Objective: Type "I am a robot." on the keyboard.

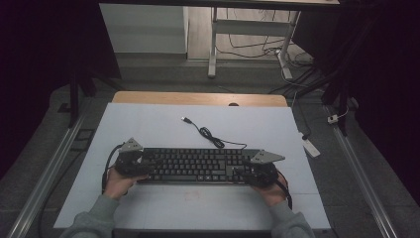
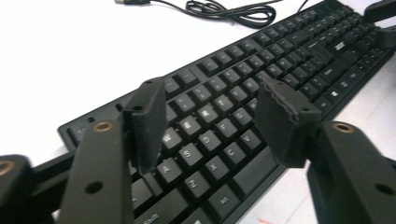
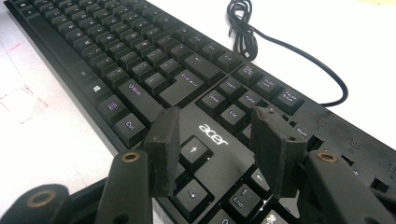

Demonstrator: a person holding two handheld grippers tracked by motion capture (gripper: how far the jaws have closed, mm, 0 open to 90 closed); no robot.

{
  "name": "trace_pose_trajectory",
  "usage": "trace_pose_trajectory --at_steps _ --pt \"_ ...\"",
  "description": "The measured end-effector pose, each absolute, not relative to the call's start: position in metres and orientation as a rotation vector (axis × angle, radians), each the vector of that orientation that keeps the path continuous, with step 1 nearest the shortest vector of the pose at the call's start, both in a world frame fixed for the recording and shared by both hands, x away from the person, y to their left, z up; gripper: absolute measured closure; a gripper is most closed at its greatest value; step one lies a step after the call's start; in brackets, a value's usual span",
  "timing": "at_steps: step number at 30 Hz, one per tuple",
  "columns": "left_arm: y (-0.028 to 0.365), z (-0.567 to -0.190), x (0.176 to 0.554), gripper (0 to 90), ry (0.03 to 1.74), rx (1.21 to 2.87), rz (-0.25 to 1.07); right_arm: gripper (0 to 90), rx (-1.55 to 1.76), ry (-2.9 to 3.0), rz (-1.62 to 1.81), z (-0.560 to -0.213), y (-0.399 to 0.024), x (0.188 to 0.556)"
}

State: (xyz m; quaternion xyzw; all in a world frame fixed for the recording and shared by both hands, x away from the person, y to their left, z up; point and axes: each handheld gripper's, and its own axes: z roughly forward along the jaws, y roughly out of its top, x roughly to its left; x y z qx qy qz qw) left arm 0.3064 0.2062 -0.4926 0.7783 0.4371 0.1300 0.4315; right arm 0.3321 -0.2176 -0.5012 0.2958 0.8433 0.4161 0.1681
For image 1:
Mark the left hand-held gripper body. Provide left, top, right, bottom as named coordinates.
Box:
left=113, top=137, right=150, bottom=178

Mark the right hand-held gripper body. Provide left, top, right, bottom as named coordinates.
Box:
left=245, top=150, right=286, bottom=189

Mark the black keyboard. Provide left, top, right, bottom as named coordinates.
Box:
left=140, top=147, right=270, bottom=185

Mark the person's right hand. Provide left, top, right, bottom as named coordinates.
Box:
left=251, top=173, right=289, bottom=207

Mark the person's left hand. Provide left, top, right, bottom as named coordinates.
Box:
left=103, top=167, right=150, bottom=201

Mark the white table mat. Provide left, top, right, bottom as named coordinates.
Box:
left=53, top=102, right=331, bottom=231

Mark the white power strip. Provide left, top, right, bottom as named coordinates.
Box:
left=300, top=132, right=322, bottom=159

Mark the black metal stand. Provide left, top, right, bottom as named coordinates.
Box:
left=67, top=63, right=124, bottom=129
left=320, top=62, right=352, bottom=137

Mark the white-legged desk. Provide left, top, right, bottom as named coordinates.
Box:
left=98, top=0, right=341, bottom=80

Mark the white cabinet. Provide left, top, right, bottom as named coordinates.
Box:
left=98, top=3, right=189, bottom=55

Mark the dark curtain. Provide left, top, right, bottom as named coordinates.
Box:
left=0, top=0, right=123, bottom=181
left=291, top=0, right=420, bottom=206

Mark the left hand-held gripper cable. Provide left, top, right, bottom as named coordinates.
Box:
left=101, top=144, right=124, bottom=195

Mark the hand-held gripper cable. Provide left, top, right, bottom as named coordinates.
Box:
left=276, top=170, right=293, bottom=211
left=101, top=144, right=124, bottom=195

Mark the right hand-held gripper cable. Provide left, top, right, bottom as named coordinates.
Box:
left=276, top=170, right=293, bottom=211

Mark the black keyboard cable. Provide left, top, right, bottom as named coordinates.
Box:
left=180, top=116, right=248, bottom=151

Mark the aluminium floor rail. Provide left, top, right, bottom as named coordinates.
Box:
left=323, top=104, right=400, bottom=238
left=6, top=98, right=93, bottom=238

